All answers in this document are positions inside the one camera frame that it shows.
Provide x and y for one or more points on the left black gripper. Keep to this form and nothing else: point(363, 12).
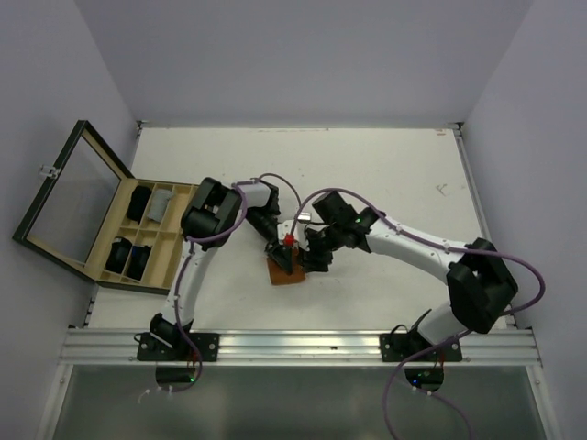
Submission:
point(282, 254)

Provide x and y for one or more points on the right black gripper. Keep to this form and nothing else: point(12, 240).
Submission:
point(312, 259)

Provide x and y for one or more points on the orange underwear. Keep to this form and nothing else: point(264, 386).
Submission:
point(279, 277)

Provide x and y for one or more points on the grey striped underwear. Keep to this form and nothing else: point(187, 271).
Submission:
point(159, 203)

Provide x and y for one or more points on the black underwear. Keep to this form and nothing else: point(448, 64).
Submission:
point(138, 203)
point(139, 257)
point(119, 253)

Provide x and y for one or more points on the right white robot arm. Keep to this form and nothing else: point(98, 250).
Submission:
point(479, 284)

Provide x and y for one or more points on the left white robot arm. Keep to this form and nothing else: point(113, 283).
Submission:
point(213, 214)

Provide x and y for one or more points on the rolled black underwear in box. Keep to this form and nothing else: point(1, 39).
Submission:
point(119, 253)

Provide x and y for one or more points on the wooden compartment organizer box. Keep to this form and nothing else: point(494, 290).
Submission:
point(165, 238)

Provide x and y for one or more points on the glass box lid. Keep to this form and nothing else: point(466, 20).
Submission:
point(67, 214)

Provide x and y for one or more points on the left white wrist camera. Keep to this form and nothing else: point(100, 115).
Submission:
point(304, 218)

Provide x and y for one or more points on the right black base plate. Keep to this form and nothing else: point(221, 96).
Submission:
point(401, 343)

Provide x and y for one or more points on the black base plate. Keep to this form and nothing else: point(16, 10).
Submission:
point(154, 349)
point(401, 343)

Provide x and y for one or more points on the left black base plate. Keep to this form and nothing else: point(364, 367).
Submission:
point(154, 349)

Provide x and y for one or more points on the aluminium mounting rail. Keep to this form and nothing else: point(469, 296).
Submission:
point(119, 347)

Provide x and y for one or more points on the white wall latch clip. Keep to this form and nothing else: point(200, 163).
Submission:
point(49, 172)

